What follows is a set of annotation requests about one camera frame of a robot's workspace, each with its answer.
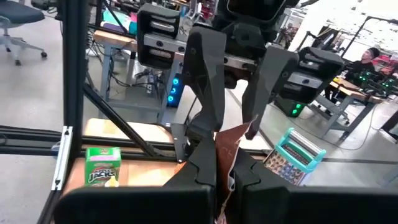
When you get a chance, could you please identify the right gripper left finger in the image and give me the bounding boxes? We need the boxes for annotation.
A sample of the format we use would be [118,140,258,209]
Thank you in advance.
[54,136,217,224]

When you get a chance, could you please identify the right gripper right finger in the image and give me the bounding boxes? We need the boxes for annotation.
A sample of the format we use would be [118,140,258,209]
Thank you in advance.
[233,149,398,224]

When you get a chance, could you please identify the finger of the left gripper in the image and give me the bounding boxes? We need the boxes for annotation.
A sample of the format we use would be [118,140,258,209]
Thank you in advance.
[182,26,228,134]
[241,45,300,141]

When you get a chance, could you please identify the brown taco seasoning packet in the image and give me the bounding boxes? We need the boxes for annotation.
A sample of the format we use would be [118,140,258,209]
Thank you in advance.
[213,114,259,224]

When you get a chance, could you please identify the computer tower blue lights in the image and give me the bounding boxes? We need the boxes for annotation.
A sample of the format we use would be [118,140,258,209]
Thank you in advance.
[166,73,186,108]

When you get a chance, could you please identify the black box green lights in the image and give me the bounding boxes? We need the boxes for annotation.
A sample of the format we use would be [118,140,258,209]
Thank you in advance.
[275,95,307,118]

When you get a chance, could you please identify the wooden table grey legs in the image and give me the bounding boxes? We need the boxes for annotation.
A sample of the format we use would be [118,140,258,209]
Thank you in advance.
[93,29,184,124]

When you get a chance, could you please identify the green Apple Jacks box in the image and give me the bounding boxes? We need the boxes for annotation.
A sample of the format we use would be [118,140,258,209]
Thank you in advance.
[84,146,122,187]

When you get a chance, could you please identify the person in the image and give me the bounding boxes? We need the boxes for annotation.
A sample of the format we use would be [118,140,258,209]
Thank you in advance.
[343,46,382,91]

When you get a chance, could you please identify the dark blue office chair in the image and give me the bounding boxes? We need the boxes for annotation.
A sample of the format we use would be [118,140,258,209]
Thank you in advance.
[0,0,49,67]

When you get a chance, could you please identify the steel box grater teal handle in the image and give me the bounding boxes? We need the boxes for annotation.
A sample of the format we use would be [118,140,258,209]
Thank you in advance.
[262,127,327,187]

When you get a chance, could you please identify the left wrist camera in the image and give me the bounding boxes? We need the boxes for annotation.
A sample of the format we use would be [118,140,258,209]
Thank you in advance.
[217,0,301,24]

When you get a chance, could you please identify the wooden workbench grey frame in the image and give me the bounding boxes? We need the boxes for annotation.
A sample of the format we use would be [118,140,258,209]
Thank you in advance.
[323,76,386,141]

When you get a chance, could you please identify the silver aluminium bracket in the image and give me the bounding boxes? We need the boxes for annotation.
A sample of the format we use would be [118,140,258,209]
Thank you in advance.
[50,125,74,192]

